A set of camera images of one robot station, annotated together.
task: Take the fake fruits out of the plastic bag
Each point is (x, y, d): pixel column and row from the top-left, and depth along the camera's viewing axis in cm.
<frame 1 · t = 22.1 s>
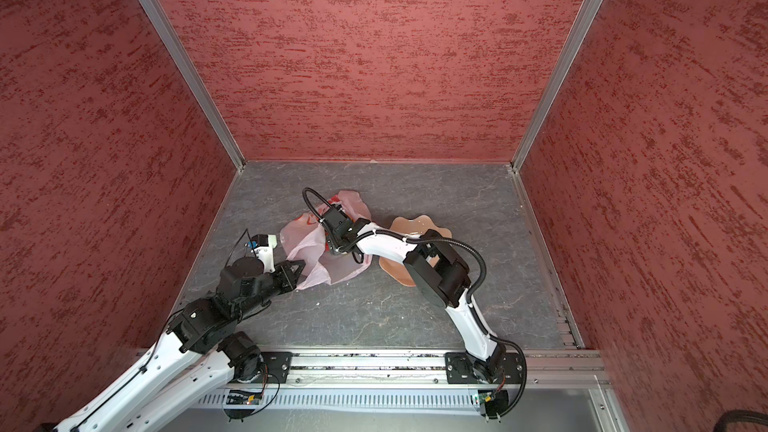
left hand: (305, 270, 74), fingers closed
right hand: (344, 243, 95), fingers open
pink plastic bag: (306, 240, 76), point 22 cm above the table

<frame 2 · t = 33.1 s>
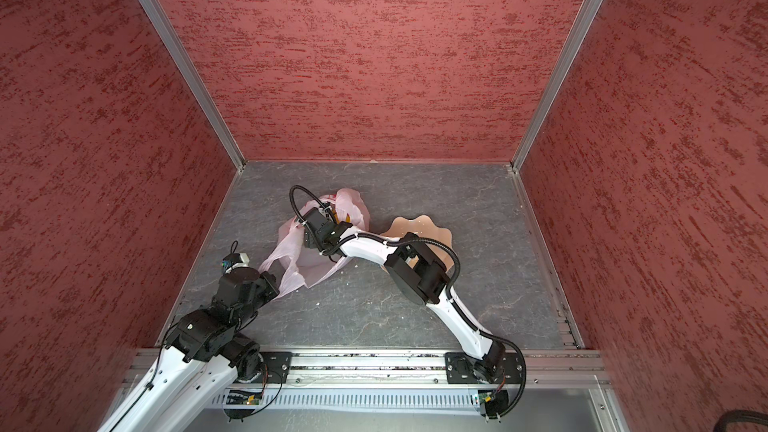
left hand: (276, 283, 79), fingers closed
right hand: (318, 238, 96), fingers open
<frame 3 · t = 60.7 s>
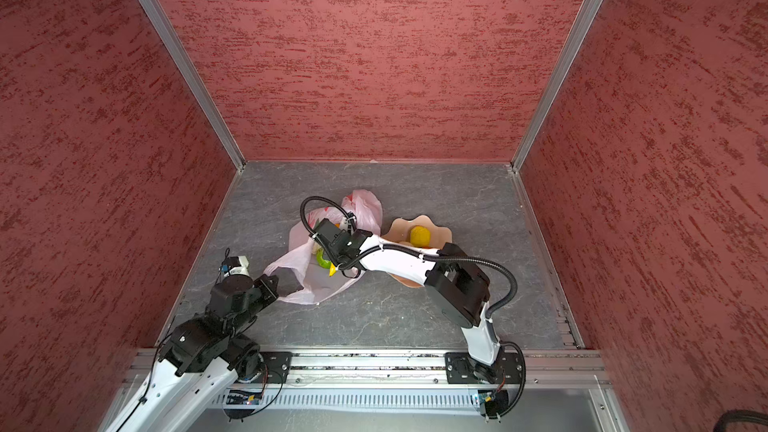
left hand: (280, 284, 78), fingers closed
right hand: (334, 253, 86), fingers closed
pink plastic bag: (300, 277, 76), point 16 cm above the table

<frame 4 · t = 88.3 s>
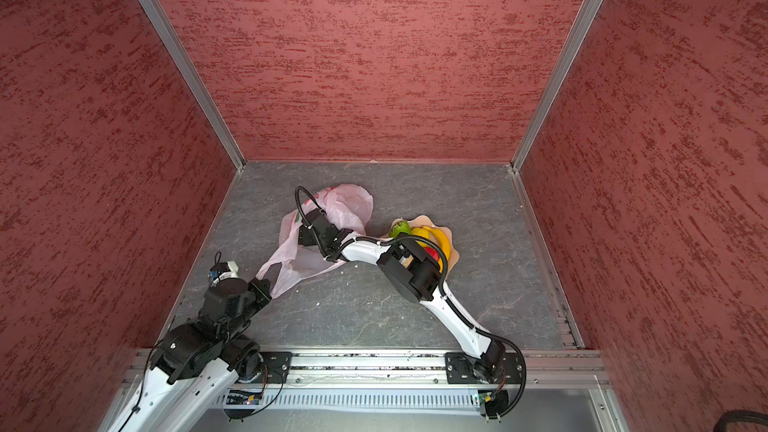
left hand: (271, 288, 77), fingers closed
right hand: (306, 232, 98), fingers open
pink plastic bag: (347, 207, 87), point 19 cm above the table
yellow fake banana: (425, 232, 95), point 7 cm above the table

